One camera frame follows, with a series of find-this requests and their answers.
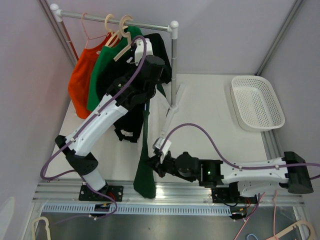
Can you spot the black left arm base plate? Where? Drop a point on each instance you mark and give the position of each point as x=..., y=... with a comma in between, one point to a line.
x=115, y=192

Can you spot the green and white t shirt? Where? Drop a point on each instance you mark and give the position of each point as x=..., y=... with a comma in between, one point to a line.
x=153, y=121

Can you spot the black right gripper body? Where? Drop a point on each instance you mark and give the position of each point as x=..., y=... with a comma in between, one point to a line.
x=168, y=164

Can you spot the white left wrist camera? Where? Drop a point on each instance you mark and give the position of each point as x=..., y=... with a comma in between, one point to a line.
x=139, y=49

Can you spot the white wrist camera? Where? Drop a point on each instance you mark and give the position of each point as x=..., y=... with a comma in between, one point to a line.
x=139, y=49
x=161, y=146

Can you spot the bright green t shirt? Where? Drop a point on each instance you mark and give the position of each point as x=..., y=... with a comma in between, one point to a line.
x=105, y=61

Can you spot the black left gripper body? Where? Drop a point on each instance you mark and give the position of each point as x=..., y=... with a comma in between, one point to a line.
x=151, y=92

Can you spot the white metal clothes rack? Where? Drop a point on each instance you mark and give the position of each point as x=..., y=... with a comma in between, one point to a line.
x=176, y=90

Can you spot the black t shirt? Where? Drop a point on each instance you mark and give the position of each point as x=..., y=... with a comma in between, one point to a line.
x=130, y=120

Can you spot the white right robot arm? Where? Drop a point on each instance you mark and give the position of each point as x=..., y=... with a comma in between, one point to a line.
x=288, y=172

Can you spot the white slotted cable duct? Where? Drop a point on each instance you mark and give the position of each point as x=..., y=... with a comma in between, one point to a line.
x=139, y=209

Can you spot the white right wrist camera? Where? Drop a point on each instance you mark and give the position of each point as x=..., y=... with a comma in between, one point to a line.
x=161, y=146

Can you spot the pink hanger on floor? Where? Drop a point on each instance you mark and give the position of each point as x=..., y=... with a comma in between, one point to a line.
x=245, y=221

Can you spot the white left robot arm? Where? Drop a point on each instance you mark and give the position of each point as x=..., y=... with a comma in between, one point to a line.
x=77, y=146

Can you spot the beige wooden hanger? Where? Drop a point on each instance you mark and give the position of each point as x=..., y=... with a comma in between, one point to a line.
x=123, y=37
x=114, y=36

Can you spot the aluminium mounting rail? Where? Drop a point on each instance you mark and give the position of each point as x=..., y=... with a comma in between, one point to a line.
x=167, y=193

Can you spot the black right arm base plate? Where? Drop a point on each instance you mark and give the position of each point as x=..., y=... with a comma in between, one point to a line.
x=223, y=195

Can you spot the white perforated plastic basket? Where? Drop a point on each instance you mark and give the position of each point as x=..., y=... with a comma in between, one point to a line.
x=256, y=104

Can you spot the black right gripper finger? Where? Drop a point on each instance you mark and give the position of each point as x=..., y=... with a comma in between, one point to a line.
x=153, y=163
x=157, y=155

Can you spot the orange tank top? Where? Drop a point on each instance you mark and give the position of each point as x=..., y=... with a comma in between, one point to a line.
x=79, y=83

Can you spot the blue hanger on floor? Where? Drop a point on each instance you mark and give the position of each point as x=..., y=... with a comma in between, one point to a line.
x=251, y=236

